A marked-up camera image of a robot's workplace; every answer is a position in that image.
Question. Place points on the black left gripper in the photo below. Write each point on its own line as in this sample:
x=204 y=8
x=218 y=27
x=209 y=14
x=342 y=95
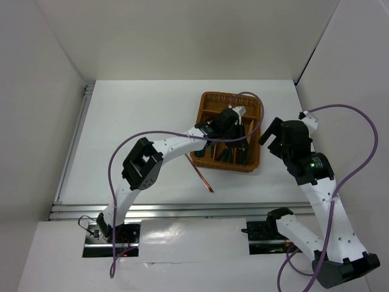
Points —
x=239 y=129

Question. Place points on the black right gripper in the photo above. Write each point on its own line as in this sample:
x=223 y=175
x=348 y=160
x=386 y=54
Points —
x=273 y=129

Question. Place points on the gold knife green handle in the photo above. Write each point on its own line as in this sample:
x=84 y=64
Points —
x=250 y=129
x=239 y=155
x=244 y=161

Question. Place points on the gold spoon green handle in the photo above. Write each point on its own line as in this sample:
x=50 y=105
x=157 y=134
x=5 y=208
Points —
x=212 y=151
x=201 y=153

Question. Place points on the copper chopstick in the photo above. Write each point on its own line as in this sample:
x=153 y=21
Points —
x=203 y=180
x=191 y=162

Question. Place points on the brown wicker cutlery tray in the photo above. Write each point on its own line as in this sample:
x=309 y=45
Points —
x=211 y=104

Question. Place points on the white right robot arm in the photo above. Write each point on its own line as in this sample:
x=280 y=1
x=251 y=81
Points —
x=339 y=256

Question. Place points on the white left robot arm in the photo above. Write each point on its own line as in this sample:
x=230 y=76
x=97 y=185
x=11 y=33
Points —
x=142 y=165

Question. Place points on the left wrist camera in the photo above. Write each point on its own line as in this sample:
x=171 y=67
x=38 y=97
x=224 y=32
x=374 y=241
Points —
x=240 y=110

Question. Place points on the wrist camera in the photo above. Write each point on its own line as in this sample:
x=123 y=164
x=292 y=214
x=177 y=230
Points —
x=240 y=110
x=309 y=120

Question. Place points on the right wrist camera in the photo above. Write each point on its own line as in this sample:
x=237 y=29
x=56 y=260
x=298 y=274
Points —
x=309 y=120

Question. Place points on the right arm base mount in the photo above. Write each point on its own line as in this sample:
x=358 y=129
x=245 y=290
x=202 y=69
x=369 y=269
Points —
x=263 y=236

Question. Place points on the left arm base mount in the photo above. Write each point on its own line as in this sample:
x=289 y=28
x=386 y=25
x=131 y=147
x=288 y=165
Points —
x=99 y=245

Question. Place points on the aluminium table frame rail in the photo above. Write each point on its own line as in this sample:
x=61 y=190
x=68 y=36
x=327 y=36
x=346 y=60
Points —
x=118 y=109

